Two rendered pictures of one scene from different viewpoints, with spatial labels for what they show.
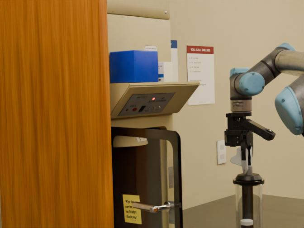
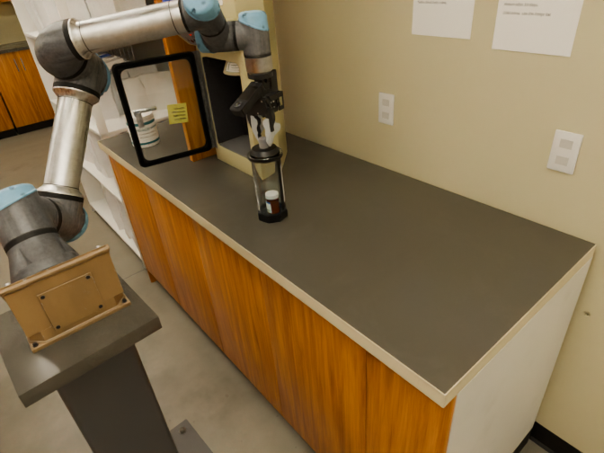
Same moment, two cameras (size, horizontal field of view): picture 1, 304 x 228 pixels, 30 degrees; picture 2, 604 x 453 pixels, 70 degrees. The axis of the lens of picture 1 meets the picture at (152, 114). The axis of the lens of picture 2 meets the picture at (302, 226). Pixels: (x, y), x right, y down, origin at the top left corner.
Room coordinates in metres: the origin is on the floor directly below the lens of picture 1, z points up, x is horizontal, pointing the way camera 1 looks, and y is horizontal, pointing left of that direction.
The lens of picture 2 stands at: (2.28, -1.53, 1.67)
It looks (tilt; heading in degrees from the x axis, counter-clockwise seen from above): 32 degrees down; 101
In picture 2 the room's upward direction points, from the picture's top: 5 degrees counter-clockwise
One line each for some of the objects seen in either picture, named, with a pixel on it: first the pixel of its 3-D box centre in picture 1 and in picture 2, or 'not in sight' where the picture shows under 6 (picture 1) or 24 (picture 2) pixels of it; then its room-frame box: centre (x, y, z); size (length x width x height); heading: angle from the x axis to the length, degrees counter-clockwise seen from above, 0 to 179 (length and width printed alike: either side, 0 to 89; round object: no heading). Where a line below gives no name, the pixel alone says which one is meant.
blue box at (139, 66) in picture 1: (134, 67); not in sight; (1.63, 0.05, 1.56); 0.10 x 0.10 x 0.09; 48
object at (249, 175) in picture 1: (248, 175); (263, 147); (1.95, -0.33, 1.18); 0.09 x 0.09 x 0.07
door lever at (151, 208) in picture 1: (150, 206); not in sight; (1.41, 0.01, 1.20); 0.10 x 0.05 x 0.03; 38
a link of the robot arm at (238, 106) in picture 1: (240, 106); (258, 64); (1.96, -0.31, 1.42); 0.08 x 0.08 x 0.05
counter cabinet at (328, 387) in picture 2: not in sight; (286, 273); (1.90, -0.03, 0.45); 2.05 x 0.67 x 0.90; 138
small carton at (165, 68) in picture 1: (161, 72); not in sight; (1.72, -0.03, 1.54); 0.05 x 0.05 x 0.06; 56
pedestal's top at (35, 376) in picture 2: not in sight; (74, 324); (1.54, -0.84, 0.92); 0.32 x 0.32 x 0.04; 51
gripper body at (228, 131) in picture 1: (239, 129); (263, 93); (1.97, -0.30, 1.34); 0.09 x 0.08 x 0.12; 63
